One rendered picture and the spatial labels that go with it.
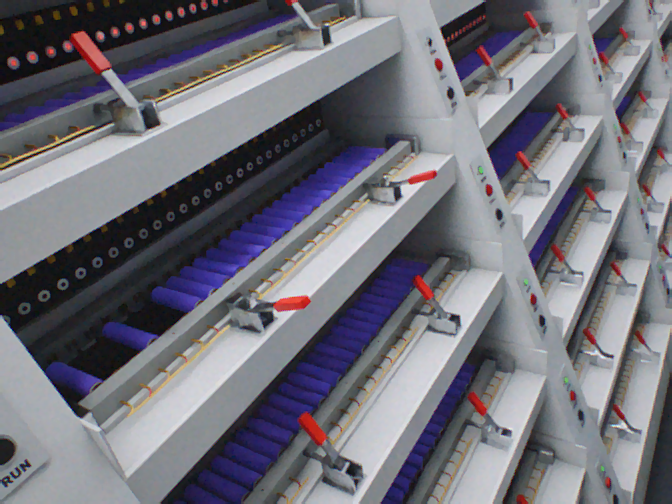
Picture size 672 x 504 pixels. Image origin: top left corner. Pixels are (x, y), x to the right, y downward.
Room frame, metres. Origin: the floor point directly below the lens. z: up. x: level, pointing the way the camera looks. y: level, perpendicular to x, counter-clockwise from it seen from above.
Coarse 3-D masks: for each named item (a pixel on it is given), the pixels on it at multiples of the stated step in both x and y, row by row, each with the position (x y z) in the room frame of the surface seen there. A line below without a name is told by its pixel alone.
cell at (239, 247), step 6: (222, 240) 0.66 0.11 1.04; (228, 240) 0.65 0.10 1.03; (222, 246) 0.65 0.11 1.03; (228, 246) 0.64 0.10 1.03; (234, 246) 0.64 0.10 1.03; (240, 246) 0.63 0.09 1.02; (246, 246) 0.63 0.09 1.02; (252, 246) 0.63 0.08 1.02; (258, 246) 0.62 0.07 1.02; (240, 252) 0.63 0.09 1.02; (246, 252) 0.62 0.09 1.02; (252, 252) 0.62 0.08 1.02; (258, 252) 0.61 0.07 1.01
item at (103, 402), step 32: (384, 160) 0.77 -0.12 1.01; (352, 192) 0.70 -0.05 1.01; (320, 224) 0.65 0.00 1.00; (288, 256) 0.60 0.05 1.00; (224, 288) 0.55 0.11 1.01; (256, 288) 0.56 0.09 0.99; (192, 320) 0.50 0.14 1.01; (160, 352) 0.47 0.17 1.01; (128, 384) 0.44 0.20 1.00; (96, 416) 0.42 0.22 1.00; (128, 416) 0.42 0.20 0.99
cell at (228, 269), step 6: (198, 258) 0.63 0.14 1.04; (204, 258) 0.62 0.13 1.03; (198, 264) 0.62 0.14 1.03; (204, 264) 0.61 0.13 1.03; (210, 264) 0.61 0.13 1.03; (216, 264) 0.60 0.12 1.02; (222, 264) 0.60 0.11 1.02; (228, 264) 0.60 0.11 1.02; (234, 264) 0.60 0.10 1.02; (210, 270) 0.61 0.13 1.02; (216, 270) 0.60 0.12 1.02; (222, 270) 0.59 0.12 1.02; (228, 270) 0.59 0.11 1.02; (234, 270) 0.59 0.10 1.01; (228, 276) 0.59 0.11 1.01
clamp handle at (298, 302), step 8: (296, 296) 0.47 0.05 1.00; (304, 296) 0.46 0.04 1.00; (248, 304) 0.51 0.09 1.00; (256, 304) 0.51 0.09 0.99; (264, 304) 0.50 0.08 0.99; (272, 304) 0.49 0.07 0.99; (280, 304) 0.47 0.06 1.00; (288, 304) 0.47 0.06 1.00; (296, 304) 0.46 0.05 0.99; (304, 304) 0.46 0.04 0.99
